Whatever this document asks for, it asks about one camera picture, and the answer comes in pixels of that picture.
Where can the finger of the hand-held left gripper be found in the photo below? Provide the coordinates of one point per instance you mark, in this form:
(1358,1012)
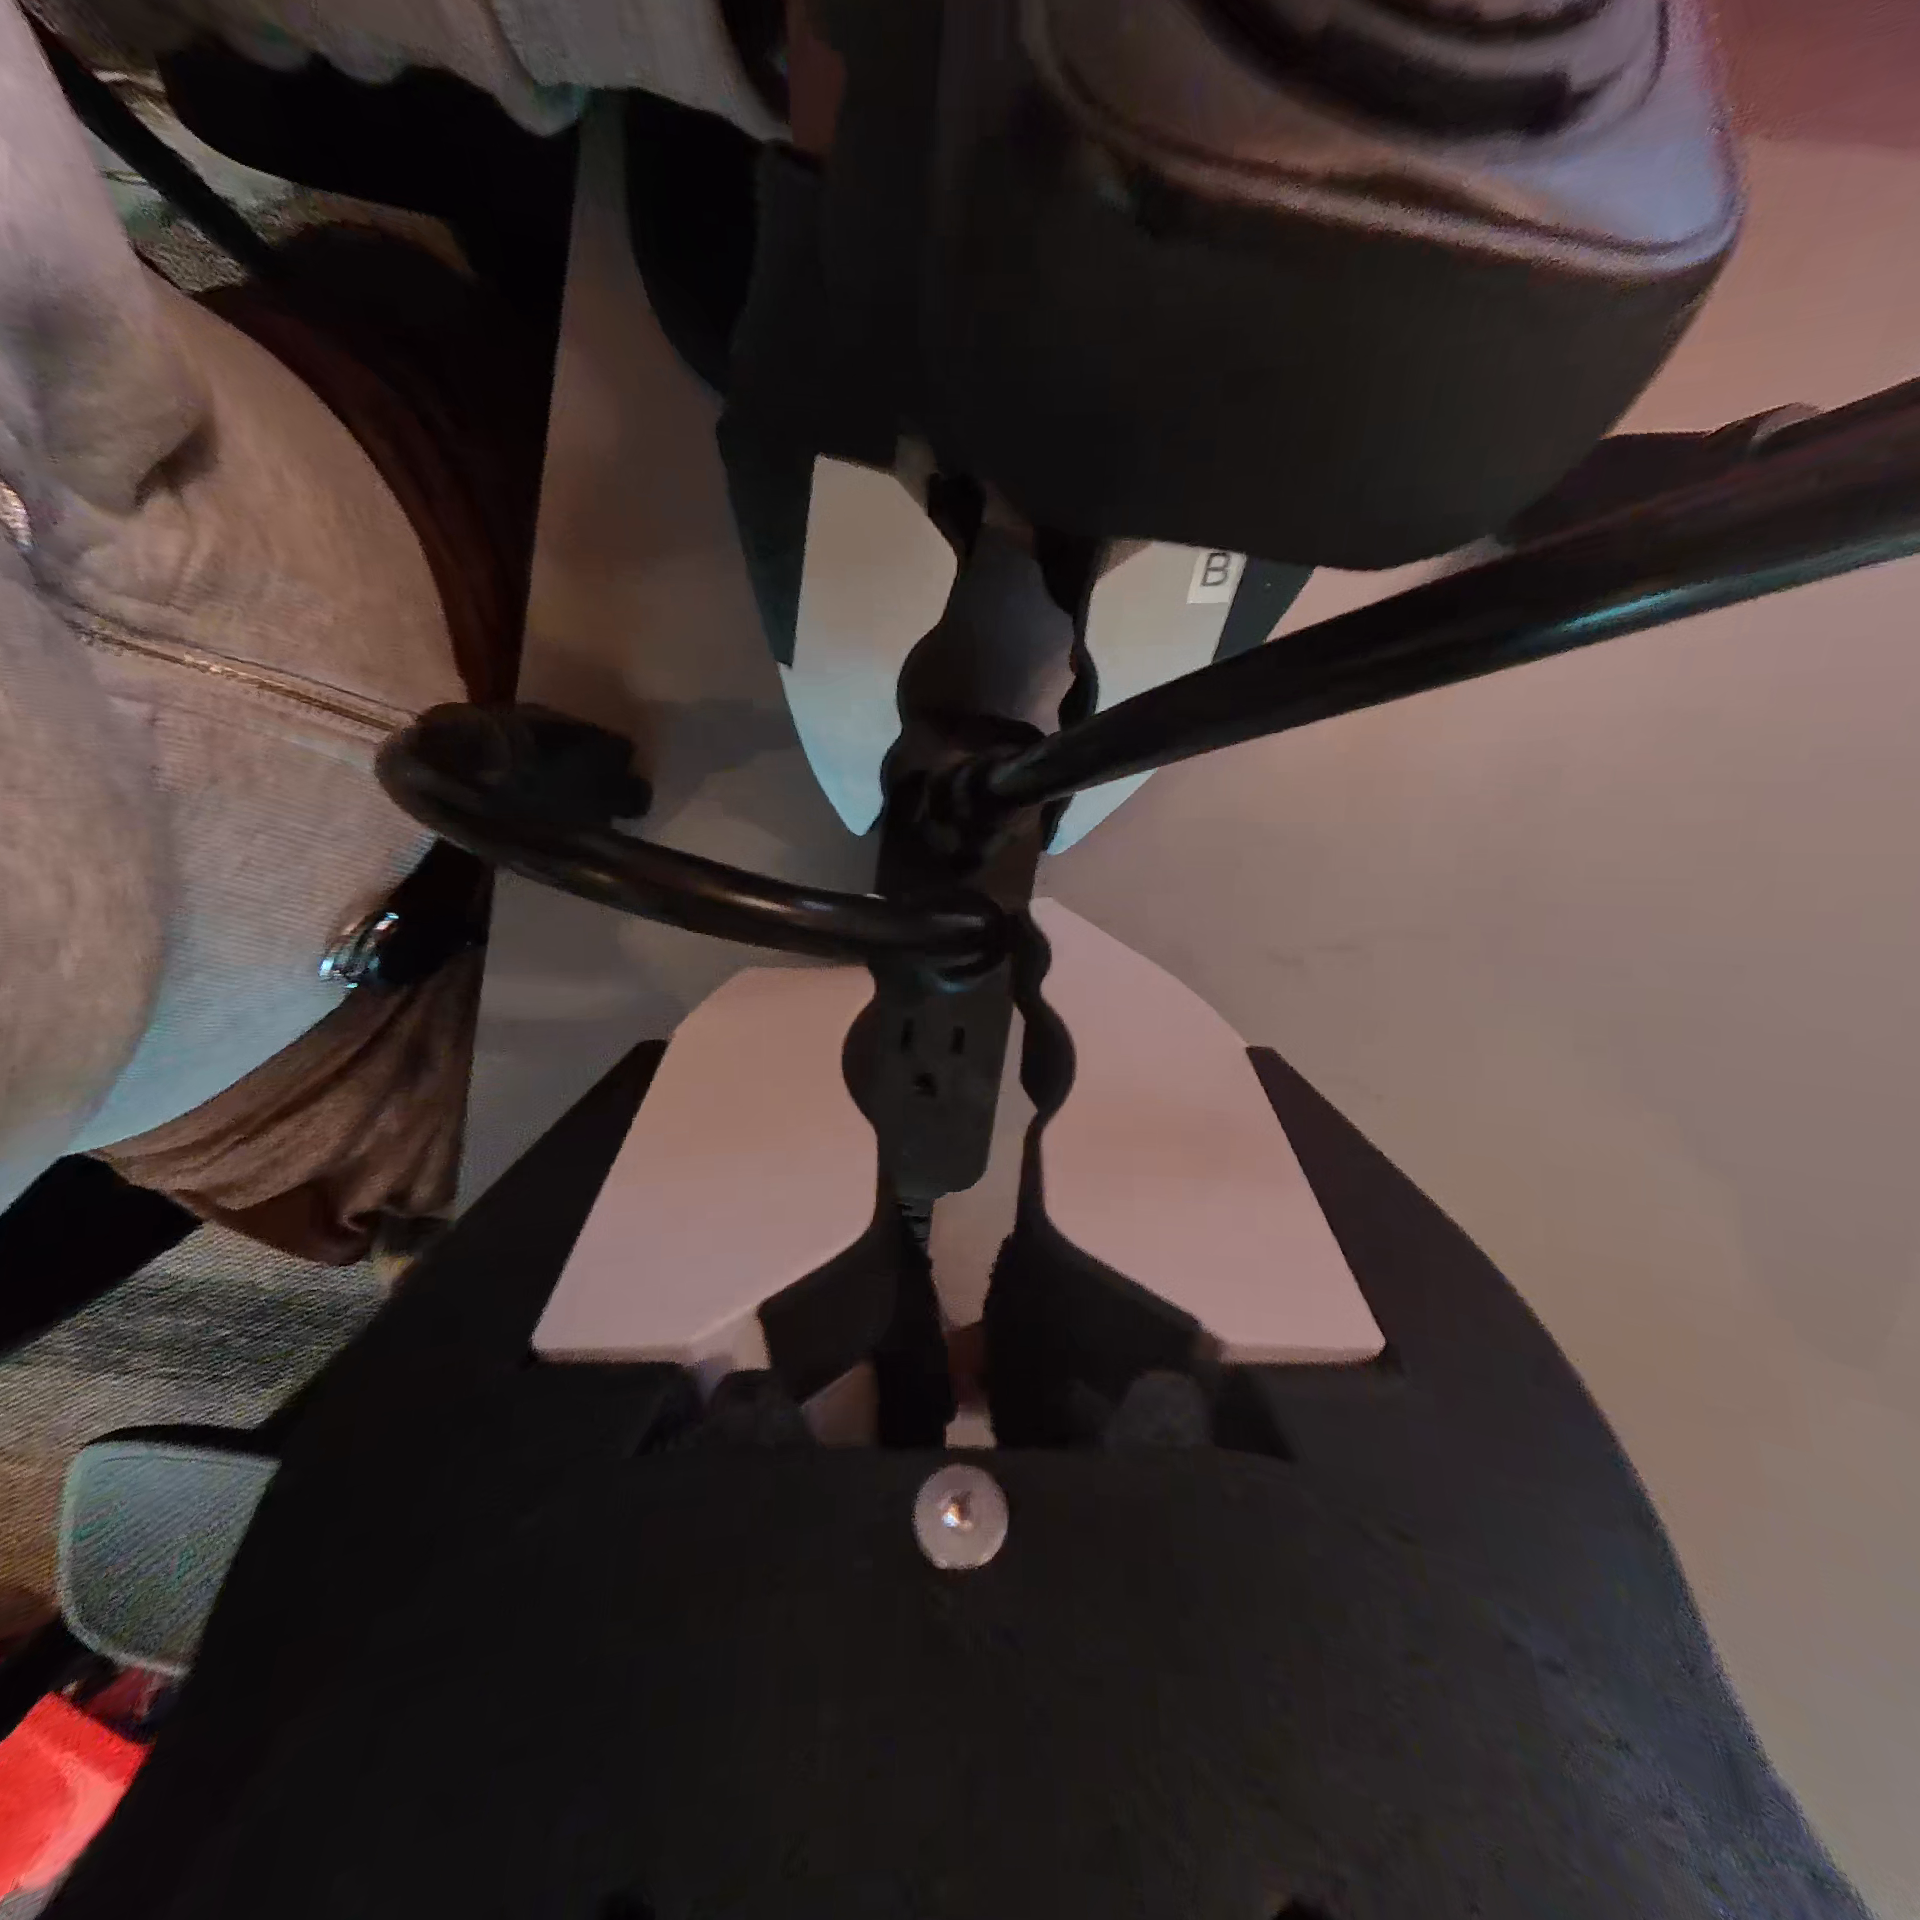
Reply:
(1155,615)
(855,630)

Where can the grey chair armrest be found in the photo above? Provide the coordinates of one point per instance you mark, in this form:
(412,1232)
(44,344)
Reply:
(165,1545)

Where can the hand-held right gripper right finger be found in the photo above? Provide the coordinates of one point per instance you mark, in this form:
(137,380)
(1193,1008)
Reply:
(1201,1200)

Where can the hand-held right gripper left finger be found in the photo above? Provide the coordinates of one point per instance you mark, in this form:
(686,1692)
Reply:
(721,1171)

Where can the black power strip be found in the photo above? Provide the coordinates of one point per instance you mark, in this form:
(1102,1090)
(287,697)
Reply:
(937,1110)

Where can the person's grey hoodie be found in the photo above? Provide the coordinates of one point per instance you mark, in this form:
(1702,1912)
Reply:
(182,840)

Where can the red plastic object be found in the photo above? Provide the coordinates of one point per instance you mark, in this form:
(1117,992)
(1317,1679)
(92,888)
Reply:
(68,1799)

